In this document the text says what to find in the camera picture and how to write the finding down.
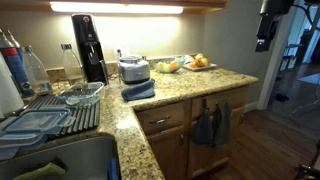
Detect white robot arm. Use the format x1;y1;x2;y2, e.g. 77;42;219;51
255;0;294;52

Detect under cabinet light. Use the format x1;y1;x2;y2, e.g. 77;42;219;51
50;2;184;14

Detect glass baking dish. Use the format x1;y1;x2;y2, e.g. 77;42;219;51
55;82;104;108

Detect blue spray can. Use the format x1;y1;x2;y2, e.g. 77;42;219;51
0;30;35;97

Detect grey ribbed drying mat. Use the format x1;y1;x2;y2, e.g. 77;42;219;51
25;95;100;138

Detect clear plastic bottle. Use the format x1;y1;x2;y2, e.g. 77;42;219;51
22;45;52;95

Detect white plate with bread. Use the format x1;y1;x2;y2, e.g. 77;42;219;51
183;53;216;72

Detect folded blue towel on counter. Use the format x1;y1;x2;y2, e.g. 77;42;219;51
121;79;155;101

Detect white paper towel roll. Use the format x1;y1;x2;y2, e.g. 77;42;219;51
0;55;24;115

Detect black soda maker machine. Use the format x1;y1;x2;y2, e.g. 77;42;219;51
71;14;108;85

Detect blue sponge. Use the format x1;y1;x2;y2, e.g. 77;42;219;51
107;158;119;180

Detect wooden drawer with handle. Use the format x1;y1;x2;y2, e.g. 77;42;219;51
136;102;185;135

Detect wooden drawer with towels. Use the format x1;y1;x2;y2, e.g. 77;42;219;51
191;86;248;121

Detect green sponge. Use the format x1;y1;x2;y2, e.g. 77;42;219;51
13;163;66;180

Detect blue towel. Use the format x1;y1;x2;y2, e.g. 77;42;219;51
121;79;155;101
192;108;213;145

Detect wooden cabinet door right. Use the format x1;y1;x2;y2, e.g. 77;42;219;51
187;107;243;179

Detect clear soda bottle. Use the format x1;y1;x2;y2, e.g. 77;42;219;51
61;44;84;85

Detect silver food processor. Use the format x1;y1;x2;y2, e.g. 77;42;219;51
119;55;150;84

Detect grey hanging towel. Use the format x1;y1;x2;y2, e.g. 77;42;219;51
212;101;232;147

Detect glass fruit bowl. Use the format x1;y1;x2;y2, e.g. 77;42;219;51
152;57;184;73

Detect steel kitchen sink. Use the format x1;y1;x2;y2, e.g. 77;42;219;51
0;136;122;180

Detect wooden cabinet door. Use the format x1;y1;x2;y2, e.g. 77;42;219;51
147;126;185;180
187;107;243;179

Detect blue rimmed container lid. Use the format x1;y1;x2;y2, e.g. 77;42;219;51
1;108;75;134

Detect wooden cabinet door left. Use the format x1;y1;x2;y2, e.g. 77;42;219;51
147;126;185;180

